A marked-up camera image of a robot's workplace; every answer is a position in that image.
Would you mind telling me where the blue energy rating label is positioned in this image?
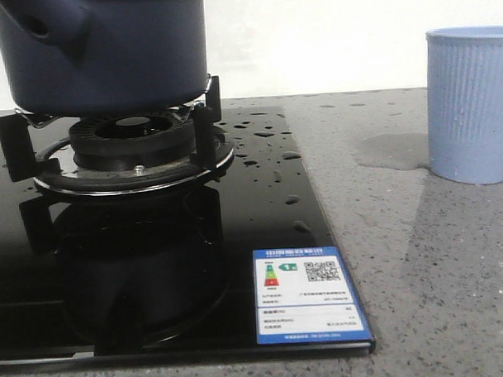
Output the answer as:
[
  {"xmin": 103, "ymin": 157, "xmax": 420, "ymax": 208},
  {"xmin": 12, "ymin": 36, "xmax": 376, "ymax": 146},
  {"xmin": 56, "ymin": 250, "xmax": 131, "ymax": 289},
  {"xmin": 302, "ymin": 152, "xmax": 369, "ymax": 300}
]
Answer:
[{"xmin": 253, "ymin": 246, "xmax": 373, "ymax": 346}]

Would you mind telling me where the black glass gas stove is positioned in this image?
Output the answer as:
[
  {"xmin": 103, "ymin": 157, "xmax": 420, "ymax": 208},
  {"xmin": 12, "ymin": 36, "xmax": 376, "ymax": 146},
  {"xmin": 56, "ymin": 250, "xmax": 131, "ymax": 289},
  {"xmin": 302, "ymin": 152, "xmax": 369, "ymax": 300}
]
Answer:
[{"xmin": 0, "ymin": 107, "xmax": 375, "ymax": 372}]

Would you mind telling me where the black gas burner head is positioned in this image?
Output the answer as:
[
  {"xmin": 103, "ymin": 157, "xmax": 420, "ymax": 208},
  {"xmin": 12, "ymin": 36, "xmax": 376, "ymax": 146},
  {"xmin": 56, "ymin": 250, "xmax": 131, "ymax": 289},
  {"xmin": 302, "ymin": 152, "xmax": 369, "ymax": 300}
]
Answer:
[{"xmin": 69, "ymin": 112, "xmax": 196, "ymax": 171}]

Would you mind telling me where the black pot support grate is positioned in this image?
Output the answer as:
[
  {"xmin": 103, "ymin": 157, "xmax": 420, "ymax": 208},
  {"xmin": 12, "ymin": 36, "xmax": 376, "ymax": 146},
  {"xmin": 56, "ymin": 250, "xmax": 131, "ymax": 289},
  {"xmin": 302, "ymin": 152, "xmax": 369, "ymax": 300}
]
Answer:
[{"xmin": 0, "ymin": 75, "xmax": 235, "ymax": 197}]

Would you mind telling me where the dark blue cooking pot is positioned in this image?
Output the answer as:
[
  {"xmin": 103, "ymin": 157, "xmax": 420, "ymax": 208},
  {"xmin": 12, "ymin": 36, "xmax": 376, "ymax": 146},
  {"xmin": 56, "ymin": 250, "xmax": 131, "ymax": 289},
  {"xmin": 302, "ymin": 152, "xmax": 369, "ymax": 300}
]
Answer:
[{"xmin": 0, "ymin": 0, "xmax": 208, "ymax": 117}]

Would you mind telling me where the light blue ribbed cup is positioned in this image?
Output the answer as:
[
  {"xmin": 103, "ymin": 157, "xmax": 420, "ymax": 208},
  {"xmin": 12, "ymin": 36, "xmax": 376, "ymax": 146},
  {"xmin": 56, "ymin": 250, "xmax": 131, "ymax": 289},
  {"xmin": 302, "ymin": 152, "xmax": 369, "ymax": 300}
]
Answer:
[{"xmin": 426, "ymin": 26, "xmax": 503, "ymax": 184}]

